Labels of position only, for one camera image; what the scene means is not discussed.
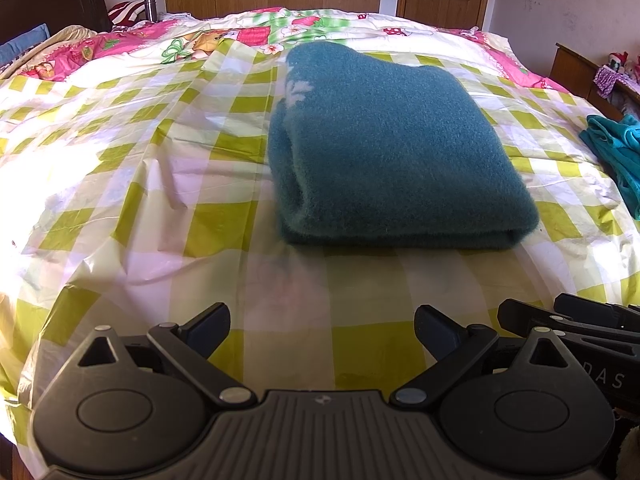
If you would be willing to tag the pink floral printed quilt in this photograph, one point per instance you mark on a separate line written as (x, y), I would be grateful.
(210, 40)

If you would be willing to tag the red striped pillow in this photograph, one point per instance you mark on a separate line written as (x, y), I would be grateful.
(125, 12)

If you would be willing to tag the wooden side cabinet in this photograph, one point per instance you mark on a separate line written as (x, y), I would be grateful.
(575, 67)

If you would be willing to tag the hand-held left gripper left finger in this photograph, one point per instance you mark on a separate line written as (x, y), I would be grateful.
(210, 322)

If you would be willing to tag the teal towel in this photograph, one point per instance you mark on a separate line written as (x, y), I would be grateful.
(400, 150)

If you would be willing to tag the red and white toy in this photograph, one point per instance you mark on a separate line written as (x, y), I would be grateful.
(617, 62)

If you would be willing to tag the green checkered plastic sheet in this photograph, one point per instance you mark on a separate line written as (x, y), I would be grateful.
(150, 200)

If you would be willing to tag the purple patterned cloth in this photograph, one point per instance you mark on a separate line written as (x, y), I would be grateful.
(607, 82)

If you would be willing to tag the turquoise garment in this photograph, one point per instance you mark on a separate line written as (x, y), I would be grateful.
(620, 160)

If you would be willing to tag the dark wooden bed headboard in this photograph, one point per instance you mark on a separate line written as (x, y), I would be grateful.
(50, 0)

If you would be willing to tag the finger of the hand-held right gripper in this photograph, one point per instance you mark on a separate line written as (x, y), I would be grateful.
(600, 312)
(590, 337)

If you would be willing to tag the person's fuzzy clothing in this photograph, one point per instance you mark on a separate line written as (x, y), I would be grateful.
(631, 455)

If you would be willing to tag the steel thermos bottle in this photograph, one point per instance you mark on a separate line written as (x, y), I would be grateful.
(151, 7)

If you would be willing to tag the blue pillow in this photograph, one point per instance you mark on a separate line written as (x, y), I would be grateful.
(20, 42)

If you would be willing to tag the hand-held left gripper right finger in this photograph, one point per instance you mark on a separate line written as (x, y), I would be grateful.
(435, 330)

